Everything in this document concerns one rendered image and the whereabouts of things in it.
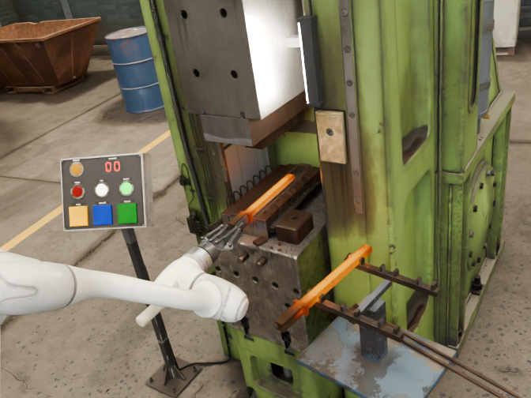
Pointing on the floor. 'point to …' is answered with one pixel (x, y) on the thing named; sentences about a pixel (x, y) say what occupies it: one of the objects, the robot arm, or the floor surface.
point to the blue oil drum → (135, 69)
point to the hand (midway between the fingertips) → (239, 223)
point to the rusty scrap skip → (46, 54)
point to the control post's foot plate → (168, 384)
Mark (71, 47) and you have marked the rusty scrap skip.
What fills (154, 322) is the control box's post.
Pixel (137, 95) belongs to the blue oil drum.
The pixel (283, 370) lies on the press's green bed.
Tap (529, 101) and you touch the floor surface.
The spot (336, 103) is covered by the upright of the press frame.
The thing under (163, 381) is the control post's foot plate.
